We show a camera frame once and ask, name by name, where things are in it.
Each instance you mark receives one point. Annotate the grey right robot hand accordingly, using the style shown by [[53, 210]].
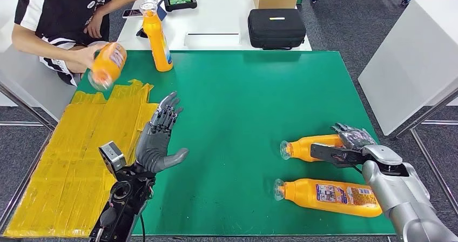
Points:
[[356, 138]]

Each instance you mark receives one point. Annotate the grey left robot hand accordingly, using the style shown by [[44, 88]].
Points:
[[154, 151]]

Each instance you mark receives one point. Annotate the orange bottle with clear cap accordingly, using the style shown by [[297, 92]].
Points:
[[304, 197], [304, 149], [107, 66], [157, 43]]

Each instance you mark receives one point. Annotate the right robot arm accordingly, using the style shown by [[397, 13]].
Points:
[[400, 197]]

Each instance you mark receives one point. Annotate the yellow taped cardboard sheet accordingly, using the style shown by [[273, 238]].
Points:
[[71, 168]]

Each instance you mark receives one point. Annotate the large white table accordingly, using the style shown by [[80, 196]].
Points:
[[411, 61]]

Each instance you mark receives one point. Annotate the green table mat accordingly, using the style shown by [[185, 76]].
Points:
[[250, 90]]

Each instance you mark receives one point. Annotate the black zippered case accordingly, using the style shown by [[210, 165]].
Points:
[[277, 30]]

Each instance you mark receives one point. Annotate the blue tablet cover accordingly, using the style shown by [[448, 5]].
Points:
[[162, 14]]

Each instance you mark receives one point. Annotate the smartphone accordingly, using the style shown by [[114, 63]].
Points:
[[132, 13]]

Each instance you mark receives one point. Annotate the white bench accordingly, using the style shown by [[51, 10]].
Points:
[[14, 75]]

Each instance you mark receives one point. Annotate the person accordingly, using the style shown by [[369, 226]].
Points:
[[46, 4]]

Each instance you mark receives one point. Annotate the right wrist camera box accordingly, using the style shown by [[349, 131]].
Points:
[[329, 154]]

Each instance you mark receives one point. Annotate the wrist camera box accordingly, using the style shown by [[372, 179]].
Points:
[[329, 154], [112, 158]]

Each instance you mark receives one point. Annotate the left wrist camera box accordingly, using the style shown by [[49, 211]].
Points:
[[112, 158]]

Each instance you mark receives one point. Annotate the metal table frame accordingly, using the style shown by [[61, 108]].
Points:
[[25, 106], [433, 165]]

